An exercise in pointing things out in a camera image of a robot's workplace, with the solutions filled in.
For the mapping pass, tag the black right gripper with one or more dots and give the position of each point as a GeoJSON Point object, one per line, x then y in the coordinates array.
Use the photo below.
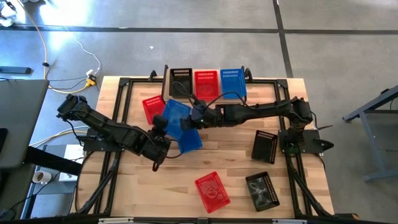
{"type": "Point", "coordinates": [211, 118]}

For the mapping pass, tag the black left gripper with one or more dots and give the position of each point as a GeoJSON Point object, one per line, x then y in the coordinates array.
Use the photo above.
{"type": "Point", "coordinates": [155, 146]}

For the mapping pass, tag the blue plastic basket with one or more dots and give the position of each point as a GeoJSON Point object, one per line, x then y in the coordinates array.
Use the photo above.
{"type": "Point", "coordinates": [233, 81]}
{"type": "Point", "coordinates": [192, 143]}
{"type": "Point", "coordinates": [175, 116]}

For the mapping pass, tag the red plastic basket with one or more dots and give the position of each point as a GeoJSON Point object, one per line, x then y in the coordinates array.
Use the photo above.
{"type": "Point", "coordinates": [206, 85]}
{"type": "Point", "coordinates": [152, 109]}
{"type": "Point", "coordinates": [212, 192]}

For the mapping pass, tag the black plastic basket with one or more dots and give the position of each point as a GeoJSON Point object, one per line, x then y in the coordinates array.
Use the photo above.
{"type": "Point", "coordinates": [264, 147]}
{"type": "Point", "coordinates": [262, 191]}
{"type": "Point", "coordinates": [186, 84]}

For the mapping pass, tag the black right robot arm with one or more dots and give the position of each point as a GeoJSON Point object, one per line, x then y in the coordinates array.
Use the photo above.
{"type": "Point", "coordinates": [255, 112]}

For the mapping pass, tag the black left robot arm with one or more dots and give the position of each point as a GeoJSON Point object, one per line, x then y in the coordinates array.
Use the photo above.
{"type": "Point", "coordinates": [105, 127]}

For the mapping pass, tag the wooden shelf with black legs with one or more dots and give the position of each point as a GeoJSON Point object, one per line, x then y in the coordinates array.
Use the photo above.
{"type": "Point", "coordinates": [214, 100]}

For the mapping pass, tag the white box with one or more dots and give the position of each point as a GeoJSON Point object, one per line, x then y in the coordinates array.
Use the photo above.
{"type": "Point", "coordinates": [74, 153]}

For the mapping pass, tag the white label strip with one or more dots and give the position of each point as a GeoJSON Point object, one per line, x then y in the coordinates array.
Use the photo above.
{"type": "Point", "coordinates": [289, 221]}
{"type": "Point", "coordinates": [116, 221]}

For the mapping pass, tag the white power plug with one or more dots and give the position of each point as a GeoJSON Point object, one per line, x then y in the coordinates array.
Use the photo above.
{"type": "Point", "coordinates": [89, 72]}

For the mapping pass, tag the black desk leg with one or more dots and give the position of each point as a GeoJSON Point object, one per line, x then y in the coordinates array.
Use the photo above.
{"type": "Point", "coordinates": [53, 160]}

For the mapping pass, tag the grey flat bar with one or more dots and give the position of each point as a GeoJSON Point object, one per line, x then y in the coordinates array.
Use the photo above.
{"type": "Point", "coordinates": [15, 70]}

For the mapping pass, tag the blue-grey metal table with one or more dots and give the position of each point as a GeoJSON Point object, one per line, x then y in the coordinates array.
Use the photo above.
{"type": "Point", "coordinates": [370, 146]}

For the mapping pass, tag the white floor object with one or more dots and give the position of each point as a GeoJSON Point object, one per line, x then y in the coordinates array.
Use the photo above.
{"type": "Point", "coordinates": [7, 18]}

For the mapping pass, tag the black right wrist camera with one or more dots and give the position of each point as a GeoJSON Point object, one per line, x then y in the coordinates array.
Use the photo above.
{"type": "Point", "coordinates": [199, 109]}

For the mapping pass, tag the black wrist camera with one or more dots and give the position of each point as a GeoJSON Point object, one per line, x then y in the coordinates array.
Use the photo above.
{"type": "Point", "coordinates": [199, 109]}
{"type": "Point", "coordinates": [160, 122]}

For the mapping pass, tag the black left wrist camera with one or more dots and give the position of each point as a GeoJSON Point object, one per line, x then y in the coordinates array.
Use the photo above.
{"type": "Point", "coordinates": [160, 122]}

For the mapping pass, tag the black aluminium table frame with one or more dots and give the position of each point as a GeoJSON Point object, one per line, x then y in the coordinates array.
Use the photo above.
{"type": "Point", "coordinates": [113, 157]}

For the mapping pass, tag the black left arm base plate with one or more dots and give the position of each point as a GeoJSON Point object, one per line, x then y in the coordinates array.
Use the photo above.
{"type": "Point", "coordinates": [93, 147]}

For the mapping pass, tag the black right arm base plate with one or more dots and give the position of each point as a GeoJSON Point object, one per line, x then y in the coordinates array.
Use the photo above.
{"type": "Point", "coordinates": [314, 137]}

